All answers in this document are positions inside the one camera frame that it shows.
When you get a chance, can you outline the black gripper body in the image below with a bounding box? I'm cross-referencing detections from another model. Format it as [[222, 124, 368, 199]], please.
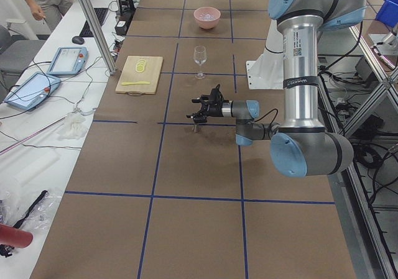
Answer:
[[186, 85, 231, 123]]

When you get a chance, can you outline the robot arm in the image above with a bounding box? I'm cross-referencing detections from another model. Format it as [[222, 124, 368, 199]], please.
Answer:
[[190, 0, 366, 177]]

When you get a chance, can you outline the clear wine glass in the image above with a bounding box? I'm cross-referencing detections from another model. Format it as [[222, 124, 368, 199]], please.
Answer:
[[193, 45, 207, 79]]

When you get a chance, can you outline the pile of clear ice cubes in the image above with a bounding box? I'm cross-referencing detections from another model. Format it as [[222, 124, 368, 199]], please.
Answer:
[[198, 12, 216, 21]]

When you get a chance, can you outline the pink bowl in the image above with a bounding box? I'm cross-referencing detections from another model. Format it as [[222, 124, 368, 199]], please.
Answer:
[[193, 7, 221, 30]]

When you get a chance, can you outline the bamboo cutting board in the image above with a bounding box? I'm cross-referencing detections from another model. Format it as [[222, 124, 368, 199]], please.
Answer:
[[115, 56, 163, 94]]

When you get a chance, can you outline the yellow plastic knife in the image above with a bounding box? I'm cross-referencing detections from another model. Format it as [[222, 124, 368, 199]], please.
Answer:
[[121, 81, 151, 86]]

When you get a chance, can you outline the black mini computer box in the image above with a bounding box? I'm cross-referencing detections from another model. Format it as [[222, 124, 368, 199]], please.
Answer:
[[114, 20, 127, 36]]

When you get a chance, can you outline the white crumpled cloth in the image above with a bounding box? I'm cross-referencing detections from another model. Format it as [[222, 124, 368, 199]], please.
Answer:
[[58, 113, 88, 139]]

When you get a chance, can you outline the black keyboard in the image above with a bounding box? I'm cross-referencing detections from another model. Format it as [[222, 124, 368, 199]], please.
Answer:
[[79, 7, 109, 38]]

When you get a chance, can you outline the blue teach pendant far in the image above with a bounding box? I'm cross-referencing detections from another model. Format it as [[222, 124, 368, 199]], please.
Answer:
[[47, 47, 88, 77]]

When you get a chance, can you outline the blue teach pendant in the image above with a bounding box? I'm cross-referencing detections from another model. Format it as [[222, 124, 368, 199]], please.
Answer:
[[4, 72, 61, 111], [47, 47, 88, 77]]

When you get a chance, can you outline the grey computer mouse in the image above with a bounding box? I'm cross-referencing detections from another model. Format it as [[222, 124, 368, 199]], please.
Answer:
[[72, 36, 85, 45]]

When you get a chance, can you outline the blue teach pendant near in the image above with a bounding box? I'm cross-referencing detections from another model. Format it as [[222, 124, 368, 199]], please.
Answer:
[[4, 72, 61, 111]]

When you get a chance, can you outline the blue storage bin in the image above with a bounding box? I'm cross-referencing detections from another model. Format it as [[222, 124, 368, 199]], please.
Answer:
[[376, 0, 398, 27]]

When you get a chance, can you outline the grey office chair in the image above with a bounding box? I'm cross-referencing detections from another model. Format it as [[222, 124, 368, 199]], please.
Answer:
[[1, 19, 45, 84]]

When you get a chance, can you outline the red cylinder bottle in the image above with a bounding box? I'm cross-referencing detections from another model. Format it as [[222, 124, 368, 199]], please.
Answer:
[[0, 224, 33, 248]]

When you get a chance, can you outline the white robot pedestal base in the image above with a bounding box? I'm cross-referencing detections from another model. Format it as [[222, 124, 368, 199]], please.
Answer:
[[246, 20, 284, 90]]

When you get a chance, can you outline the aluminium frame post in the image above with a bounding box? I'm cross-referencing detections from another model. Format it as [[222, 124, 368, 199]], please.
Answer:
[[78, 0, 116, 75]]

